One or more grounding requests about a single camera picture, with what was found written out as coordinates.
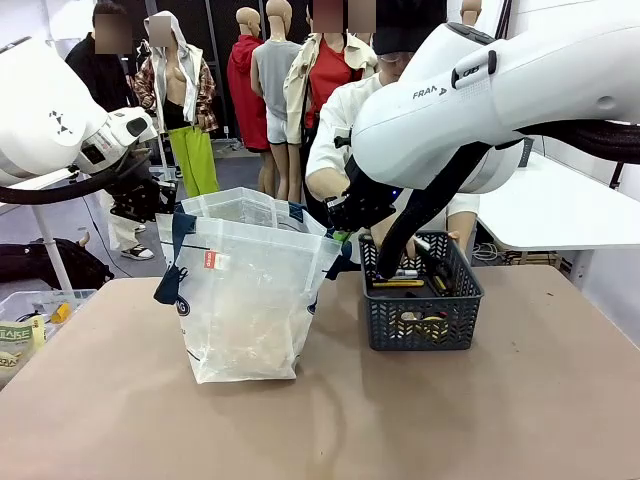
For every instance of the mannequin in grey top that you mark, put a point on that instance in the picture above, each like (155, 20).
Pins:
(275, 100)

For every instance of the mannequin in plaid shirt green trousers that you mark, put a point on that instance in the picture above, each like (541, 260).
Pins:
(185, 110)

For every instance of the person's right forearm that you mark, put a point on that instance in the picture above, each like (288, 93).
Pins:
(322, 182)

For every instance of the yellow black utility knife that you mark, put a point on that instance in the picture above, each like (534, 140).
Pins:
(397, 283)

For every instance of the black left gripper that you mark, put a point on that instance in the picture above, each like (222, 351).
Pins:
(136, 200)

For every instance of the white rounded table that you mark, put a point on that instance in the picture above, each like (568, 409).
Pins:
(560, 210)

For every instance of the person in white shirt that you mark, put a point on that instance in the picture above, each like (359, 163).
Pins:
(335, 115)

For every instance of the white black pen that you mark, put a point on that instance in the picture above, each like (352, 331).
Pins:
(422, 245)

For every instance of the mannequin in white shirt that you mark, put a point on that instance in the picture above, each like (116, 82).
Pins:
(470, 12)

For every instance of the mannequin in red hoodie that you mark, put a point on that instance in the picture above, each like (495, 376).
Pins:
(247, 95)

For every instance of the white marker pen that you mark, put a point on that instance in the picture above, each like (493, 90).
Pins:
(406, 273)

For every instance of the dark grey plastic basket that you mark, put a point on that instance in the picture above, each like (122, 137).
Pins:
(425, 310)

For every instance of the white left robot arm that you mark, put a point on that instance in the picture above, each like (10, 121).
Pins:
(40, 125)

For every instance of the clear plastic bin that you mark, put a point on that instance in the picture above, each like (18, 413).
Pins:
(45, 302)

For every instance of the green yellow snack bag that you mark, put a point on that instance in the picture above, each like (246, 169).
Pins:
(17, 340)

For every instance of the yellow black packaged item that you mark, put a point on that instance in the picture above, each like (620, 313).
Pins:
(425, 325)

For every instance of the person's right hand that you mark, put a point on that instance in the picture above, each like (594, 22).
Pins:
(384, 232)

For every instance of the mannequin in beige jacket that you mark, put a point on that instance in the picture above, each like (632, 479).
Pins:
(325, 70)

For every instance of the black bag on floor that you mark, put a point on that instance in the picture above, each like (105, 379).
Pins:
(55, 262)

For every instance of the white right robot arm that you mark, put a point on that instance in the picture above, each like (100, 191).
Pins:
(450, 125)

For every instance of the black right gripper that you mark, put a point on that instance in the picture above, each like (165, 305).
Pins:
(365, 200)

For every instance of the person's left hand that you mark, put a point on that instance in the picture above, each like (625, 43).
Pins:
(454, 236)

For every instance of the person in black shirt beige trousers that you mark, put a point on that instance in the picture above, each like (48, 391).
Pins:
(100, 75)

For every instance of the yellow item in bin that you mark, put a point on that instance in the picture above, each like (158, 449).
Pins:
(60, 313)

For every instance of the black yellow hand tool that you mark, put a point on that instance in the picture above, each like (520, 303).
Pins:
(441, 283)

